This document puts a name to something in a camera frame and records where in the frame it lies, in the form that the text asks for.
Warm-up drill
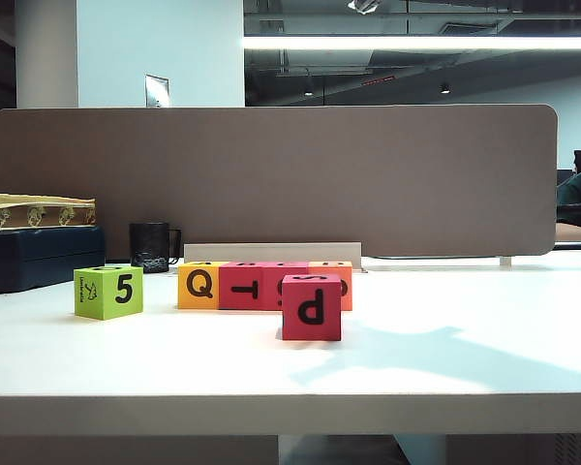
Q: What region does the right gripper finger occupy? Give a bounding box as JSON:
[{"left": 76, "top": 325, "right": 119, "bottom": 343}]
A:
[{"left": 347, "top": 0, "right": 382, "bottom": 16}]

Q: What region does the orange foam letter block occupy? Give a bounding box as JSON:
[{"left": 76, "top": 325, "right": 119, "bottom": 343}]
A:
[{"left": 308, "top": 261, "right": 354, "bottom": 312}]

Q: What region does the pink foam block letter C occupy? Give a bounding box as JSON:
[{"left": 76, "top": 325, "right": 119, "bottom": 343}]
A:
[{"left": 264, "top": 261, "right": 312, "bottom": 311}]

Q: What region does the pink foam block letter B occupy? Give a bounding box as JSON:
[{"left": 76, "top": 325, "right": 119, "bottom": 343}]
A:
[{"left": 217, "top": 261, "right": 268, "bottom": 311}]

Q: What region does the yellow foam letter block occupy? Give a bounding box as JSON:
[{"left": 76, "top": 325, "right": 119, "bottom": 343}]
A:
[{"left": 177, "top": 261, "right": 222, "bottom": 310}]

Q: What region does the pink foam block letter S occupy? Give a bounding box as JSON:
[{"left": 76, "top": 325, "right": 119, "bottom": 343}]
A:
[{"left": 281, "top": 273, "right": 343, "bottom": 342}]

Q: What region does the green foam letter block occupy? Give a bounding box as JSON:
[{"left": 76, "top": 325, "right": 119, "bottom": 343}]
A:
[{"left": 73, "top": 264, "right": 144, "bottom": 322}]

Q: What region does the long ceiling light strip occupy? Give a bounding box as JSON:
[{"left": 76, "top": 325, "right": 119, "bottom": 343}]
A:
[{"left": 243, "top": 35, "right": 581, "bottom": 51}]

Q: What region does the brown desk divider panel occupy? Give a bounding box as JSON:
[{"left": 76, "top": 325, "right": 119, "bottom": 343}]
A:
[{"left": 0, "top": 104, "right": 559, "bottom": 258}]

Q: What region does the white paper notice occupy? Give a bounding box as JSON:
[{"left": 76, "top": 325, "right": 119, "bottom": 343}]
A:
[{"left": 143, "top": 73, "right": 170, "bottom": 109}]

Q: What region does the black mug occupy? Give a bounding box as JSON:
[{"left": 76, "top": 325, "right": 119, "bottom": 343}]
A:
[{"left": 128, "top": 221, "right": 182, "bottom": 273}]

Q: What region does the colourful gold-edged tin box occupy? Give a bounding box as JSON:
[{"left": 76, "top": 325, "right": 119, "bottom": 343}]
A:
[{"left": 0, "top": 192, "right": 97, "bottom": 230}]

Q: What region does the navy blue plastic case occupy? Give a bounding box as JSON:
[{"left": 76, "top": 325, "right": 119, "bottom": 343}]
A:
[{"left": 0, "top": 225, "right": 106, "bottom": 295}]

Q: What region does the grey vent grille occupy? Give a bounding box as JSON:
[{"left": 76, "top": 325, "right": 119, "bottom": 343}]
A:
[{"left": 554, "top": 433, "right": 581, "bottom": 465}]

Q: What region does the beige cable tray flap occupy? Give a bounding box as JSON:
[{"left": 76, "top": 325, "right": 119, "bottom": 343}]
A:
[{"left": 182, "top": 241, "right": 363, "bottom": 266}]

